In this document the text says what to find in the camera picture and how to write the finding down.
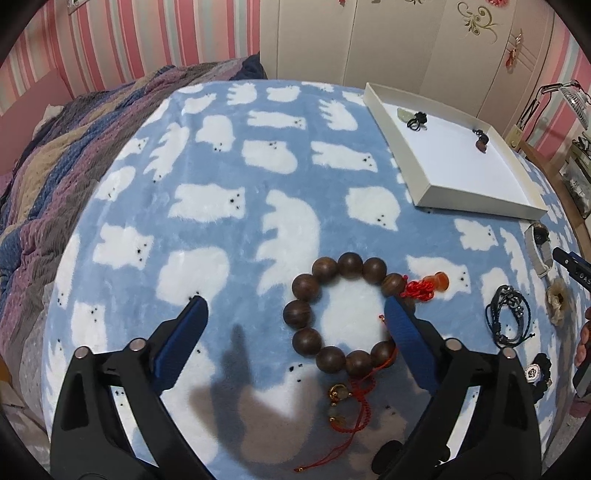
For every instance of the red tassel orange gourd pendant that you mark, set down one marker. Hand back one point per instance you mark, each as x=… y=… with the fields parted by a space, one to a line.
x=438 y=281

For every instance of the wooden bed frame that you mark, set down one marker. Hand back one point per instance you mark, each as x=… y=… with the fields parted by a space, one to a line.
x=535 y=159

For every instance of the blue polar bear blanket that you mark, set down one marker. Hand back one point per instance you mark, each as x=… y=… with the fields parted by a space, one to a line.
x=258 y=207

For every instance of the black scrunchie with silver charm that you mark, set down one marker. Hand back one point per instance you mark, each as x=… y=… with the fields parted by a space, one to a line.
x=542 y=362

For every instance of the cream wardrobe with floral decals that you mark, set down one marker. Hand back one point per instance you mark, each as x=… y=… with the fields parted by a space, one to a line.
x=369 y=41

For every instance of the pink headboard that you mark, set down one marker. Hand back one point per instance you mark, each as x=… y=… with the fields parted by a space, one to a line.
x=27 y=97

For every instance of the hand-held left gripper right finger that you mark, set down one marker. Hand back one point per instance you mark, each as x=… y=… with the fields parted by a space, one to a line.
x=408 y=337

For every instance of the pale green pendant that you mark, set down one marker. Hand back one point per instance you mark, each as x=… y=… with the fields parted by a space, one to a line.
x=402 y=113

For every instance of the framed wall picture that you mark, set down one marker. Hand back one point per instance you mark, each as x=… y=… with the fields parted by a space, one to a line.
x=76 y=4

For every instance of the red hanging ornament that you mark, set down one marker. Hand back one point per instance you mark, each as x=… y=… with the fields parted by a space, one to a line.
x=513 y=50

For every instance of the striped knitted quilt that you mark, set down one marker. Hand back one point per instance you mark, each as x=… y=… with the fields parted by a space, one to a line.
x=69 y=152

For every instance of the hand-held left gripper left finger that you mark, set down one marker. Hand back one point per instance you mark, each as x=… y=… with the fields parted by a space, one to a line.
x=184 y=341

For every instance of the desk lamp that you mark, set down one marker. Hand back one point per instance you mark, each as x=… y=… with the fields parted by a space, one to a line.
x=579 y=99

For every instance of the white rectangular tray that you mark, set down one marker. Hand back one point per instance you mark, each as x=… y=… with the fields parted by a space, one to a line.
x=457 y=152

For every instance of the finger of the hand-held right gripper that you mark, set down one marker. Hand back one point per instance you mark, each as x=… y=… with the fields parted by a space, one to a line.
x=575 y=270

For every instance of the person's right hand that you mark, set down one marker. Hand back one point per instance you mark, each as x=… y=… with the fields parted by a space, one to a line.
x=584 y=348

